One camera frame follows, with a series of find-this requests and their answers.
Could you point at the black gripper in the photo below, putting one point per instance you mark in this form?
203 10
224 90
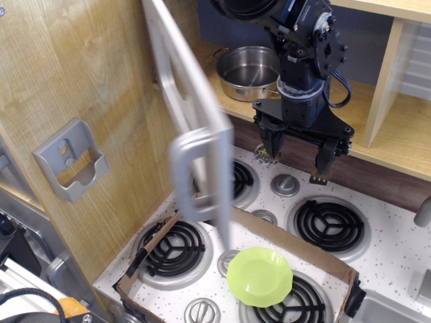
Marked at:
307 117

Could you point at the grey toy microwave door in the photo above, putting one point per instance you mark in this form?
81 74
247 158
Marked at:
201 157

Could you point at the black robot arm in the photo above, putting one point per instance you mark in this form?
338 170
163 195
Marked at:
303 36

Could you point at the hanging small spatula toy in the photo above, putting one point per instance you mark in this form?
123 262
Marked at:
318 179

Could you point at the hanging round strainer toy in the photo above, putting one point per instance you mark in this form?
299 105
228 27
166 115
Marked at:
263 157

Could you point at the grey back stove knob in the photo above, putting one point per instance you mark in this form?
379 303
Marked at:
285 185

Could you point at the grey stove knob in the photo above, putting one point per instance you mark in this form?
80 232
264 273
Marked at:
202 310
224 261
285 185

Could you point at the back left black burner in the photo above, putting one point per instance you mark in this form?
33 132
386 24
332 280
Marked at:
246 185

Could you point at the black burner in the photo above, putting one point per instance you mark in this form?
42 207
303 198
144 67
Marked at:
246 185
179 259
307 302
332 224

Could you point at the grey centre small knob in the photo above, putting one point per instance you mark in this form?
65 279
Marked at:
265 215

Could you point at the back right black burner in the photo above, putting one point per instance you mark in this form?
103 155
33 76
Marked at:
332 224

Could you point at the stainless steel pot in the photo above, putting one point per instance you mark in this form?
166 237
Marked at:
247 73

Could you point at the grey middle stove knob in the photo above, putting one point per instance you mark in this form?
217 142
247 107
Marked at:
224 261

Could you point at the green plastic plate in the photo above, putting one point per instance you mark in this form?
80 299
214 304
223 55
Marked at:
259 277

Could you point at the grey sink faucet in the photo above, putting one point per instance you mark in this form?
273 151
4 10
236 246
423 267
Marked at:
422 217

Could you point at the front right black burner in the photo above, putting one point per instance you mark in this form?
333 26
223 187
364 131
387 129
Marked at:
307 302

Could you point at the front left black burner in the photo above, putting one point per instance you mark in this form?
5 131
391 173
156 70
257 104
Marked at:
179 259

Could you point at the grey front stove knob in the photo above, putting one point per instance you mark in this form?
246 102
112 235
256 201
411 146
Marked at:
202 310

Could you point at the orange object bottom left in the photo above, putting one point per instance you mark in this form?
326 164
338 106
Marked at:
71 307

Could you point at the brown cardboard frame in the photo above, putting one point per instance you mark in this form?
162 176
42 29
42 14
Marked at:
143 303

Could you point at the grey wall phone holder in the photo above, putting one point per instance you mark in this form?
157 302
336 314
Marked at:
63 149

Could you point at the grey oven door handle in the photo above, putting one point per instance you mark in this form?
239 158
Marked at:
58 274

